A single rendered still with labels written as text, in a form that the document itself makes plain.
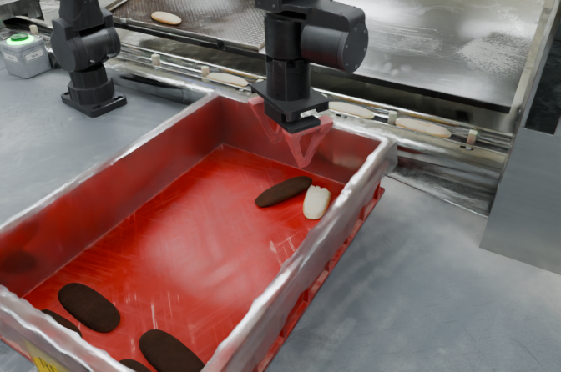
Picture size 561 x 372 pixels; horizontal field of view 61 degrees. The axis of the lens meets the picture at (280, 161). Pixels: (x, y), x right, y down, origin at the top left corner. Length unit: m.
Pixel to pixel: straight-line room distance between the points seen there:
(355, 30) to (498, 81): 0.50
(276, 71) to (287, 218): 0.22
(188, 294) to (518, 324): 0.39
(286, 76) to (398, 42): 0.53
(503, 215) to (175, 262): 0.42
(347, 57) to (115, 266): 0.39
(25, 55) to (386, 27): 0.82
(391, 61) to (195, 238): 0.57
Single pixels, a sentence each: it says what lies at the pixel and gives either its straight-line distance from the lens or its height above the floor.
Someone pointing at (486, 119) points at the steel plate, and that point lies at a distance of 1.02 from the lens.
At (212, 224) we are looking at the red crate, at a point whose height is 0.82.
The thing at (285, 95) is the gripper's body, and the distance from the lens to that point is 0.61.
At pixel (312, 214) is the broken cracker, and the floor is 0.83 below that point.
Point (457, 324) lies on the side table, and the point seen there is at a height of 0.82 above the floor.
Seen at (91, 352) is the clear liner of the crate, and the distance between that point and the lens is 0.46.
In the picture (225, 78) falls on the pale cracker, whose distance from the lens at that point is 1.02.
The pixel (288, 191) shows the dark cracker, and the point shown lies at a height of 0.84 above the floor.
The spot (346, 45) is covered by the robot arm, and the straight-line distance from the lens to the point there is 0.53.
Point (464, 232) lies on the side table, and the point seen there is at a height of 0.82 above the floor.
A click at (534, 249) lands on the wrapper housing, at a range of 0.69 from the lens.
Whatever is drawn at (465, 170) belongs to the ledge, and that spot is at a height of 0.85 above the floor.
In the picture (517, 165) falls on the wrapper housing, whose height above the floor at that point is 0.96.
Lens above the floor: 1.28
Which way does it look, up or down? 35 degrees down
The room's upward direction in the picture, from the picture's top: straight up
